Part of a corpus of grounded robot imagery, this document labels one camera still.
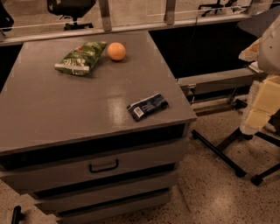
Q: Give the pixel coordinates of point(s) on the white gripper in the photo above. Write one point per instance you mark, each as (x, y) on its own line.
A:
(270, 51)

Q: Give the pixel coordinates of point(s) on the blue rxbar blueberry wrapper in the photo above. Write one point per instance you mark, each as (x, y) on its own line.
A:
(141, 109)

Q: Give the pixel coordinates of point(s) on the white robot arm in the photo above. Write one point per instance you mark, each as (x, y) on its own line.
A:
(265, 53)

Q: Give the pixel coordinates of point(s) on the black metal stand legs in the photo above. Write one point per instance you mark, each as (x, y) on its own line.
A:
(222, 155)

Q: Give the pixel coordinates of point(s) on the orange fruit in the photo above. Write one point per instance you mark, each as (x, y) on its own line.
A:
(116, 51)

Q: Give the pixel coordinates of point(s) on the grey drawer cabinet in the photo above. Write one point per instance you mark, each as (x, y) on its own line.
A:
(53, 125)

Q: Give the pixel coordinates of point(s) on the green chip bag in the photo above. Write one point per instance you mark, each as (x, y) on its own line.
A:
(81, 59)

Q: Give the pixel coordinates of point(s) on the black office chair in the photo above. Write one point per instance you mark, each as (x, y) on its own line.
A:
(73, 9)

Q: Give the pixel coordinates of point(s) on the black caster bottom left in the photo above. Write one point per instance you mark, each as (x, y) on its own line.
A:
(17, 216)

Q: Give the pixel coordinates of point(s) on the grey metal shelf rail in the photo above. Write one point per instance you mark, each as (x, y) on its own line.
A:
(217, 92)

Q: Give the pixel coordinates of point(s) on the black drawer handle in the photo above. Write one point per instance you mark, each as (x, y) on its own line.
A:
(103, 168)

